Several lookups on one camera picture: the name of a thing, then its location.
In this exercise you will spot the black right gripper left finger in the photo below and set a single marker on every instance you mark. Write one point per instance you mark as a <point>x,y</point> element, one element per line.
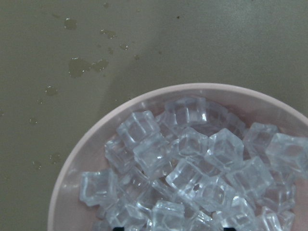
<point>118,229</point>

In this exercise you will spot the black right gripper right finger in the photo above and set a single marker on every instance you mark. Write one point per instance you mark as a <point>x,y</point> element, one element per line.
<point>228,229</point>

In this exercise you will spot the clear ice cubes pile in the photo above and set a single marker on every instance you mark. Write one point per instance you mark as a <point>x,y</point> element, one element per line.
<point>196,167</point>

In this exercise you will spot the pink bowl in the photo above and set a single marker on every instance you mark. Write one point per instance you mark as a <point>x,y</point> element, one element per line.
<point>67,213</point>

